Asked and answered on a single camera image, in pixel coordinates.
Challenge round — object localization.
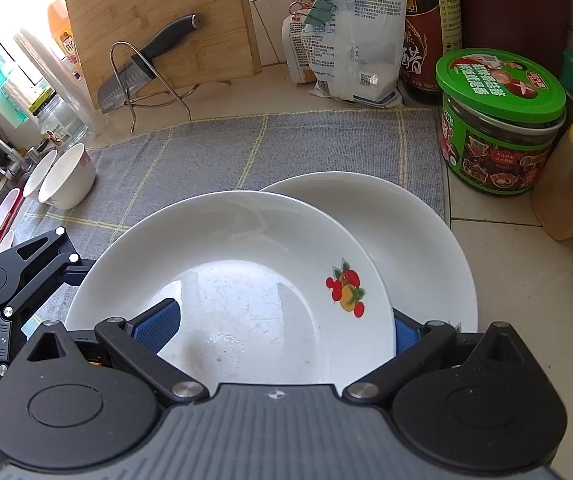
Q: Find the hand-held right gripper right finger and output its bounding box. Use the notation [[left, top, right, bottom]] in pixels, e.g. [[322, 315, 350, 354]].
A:
[[343, 309, 523, 404]]

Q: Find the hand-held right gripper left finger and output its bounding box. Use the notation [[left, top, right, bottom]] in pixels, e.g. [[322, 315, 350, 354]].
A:
[[26, 297, 210, 407]]

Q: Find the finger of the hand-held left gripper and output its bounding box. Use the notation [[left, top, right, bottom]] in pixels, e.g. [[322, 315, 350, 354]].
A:
[[4, 226, 96, 319]]

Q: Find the white plate with fruit print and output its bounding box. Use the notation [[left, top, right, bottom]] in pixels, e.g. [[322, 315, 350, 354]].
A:
[[64, 190, 397, 386], [259, 171, 479, 333]]

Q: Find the glass jar with label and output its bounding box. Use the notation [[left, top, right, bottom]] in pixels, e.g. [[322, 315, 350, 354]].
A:
[[29, 87, 90, 148]]

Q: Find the large cling film roll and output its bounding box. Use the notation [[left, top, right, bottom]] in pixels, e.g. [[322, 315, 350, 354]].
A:
[[14, 27, 104, 136]]

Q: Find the green dish soap bottle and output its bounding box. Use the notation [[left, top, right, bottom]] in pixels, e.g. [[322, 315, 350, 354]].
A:
[[0, 55, 30, 128]]

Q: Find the grey checked mat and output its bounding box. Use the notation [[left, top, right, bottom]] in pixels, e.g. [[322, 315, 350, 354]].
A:
[[16, 107, 452, 331]]

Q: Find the yellow lid spice jar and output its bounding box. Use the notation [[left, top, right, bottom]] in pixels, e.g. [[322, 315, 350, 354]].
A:
[[531, 96, 573, 242]]

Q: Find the green lid sauce jar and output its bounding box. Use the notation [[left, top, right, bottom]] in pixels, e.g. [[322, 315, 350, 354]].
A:
[[435, 48, 567, 196]]

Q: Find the orange cooking wine bottle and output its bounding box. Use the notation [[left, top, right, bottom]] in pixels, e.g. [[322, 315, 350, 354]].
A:
[[46, 0, 84, 81]]

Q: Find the bamboo cutting board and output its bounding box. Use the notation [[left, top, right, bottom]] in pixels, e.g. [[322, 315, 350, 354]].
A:
[[64, 0, 263, 111]]

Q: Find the white and blue bag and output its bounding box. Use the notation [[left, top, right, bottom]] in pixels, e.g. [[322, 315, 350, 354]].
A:
[[301, 0, 410, 109]]

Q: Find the dark soy sauce bottle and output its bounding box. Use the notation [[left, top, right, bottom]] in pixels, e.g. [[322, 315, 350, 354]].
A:
[[399, 0, 463, 106]]

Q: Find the orange and white bag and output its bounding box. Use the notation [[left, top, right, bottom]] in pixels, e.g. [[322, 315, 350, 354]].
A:
[[281, 14, 317, 85]]

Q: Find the green binder clip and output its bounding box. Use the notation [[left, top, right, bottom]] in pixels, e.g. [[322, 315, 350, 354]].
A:
[[304, 0, 337, 26]]

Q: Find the metal wire rack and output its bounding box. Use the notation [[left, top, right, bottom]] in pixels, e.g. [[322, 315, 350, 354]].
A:
[[110, 41, 197, 133]]

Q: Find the santoku knife with black handle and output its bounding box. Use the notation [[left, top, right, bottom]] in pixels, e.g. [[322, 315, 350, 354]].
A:
[[97, 14, 202, 113]]

